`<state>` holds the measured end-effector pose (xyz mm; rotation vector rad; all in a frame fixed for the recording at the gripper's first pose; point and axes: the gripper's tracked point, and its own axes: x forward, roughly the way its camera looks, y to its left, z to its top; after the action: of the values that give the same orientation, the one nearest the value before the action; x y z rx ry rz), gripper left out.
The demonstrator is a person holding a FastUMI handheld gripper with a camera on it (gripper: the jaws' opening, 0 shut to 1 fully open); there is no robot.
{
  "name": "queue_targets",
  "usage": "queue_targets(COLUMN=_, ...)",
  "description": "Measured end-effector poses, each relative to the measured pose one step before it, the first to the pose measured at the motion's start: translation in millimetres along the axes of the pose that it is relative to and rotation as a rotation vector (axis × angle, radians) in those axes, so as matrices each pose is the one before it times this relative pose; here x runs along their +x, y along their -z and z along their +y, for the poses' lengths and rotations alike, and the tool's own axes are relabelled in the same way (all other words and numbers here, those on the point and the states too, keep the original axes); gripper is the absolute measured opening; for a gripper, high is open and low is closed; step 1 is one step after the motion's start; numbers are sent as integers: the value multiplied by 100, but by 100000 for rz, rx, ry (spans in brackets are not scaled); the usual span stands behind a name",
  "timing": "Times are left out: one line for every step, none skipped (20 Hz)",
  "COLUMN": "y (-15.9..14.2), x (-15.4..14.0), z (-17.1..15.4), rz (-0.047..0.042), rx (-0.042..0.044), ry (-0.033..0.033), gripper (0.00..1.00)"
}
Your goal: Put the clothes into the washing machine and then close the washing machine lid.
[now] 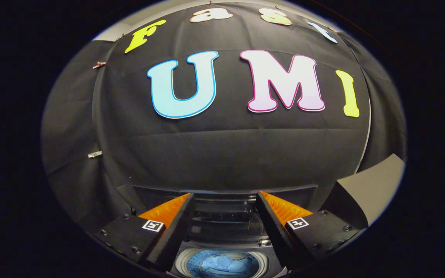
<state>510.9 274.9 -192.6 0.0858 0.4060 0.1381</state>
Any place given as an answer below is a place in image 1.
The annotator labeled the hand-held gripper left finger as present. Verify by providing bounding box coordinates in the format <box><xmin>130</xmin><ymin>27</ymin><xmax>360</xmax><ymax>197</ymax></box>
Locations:
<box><xmin>93</xmin><ymin>193</ymin><xmax>196</xmax><ymax>272</ymax></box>

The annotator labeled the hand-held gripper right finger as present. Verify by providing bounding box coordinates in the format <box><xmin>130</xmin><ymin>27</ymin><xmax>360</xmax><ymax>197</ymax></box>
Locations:
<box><xmin>256</xmin><ymin>191</ymin><xmax>361</xmax><ymax>271</ymax></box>

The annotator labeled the black washing machine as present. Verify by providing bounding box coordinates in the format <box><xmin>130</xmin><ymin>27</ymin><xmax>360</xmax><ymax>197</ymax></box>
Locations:
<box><xmin>132</xmin><ymin>185</ymin><xmax>319</xmax><ymax>278</ymax></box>

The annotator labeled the light blue button shirt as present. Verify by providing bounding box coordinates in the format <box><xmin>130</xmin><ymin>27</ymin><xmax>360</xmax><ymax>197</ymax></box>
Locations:
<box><xmin>199</xmin><ymin>251</ymin><xmax>260</xmax><ymax>278</ymax></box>

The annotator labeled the black backdrop cloth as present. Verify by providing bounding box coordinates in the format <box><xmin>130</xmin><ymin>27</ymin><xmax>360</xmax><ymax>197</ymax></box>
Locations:
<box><xmin>41</xmin><ymin>2</ymin><xmax>406</xmax><ymax>232</ymax></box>

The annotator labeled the grey beige cabinet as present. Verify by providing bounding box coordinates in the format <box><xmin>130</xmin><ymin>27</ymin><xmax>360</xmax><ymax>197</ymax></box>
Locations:
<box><xmin>323</xmin><ymin>154</ymin><xmax>405</xmax><ymax>229</ymax></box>

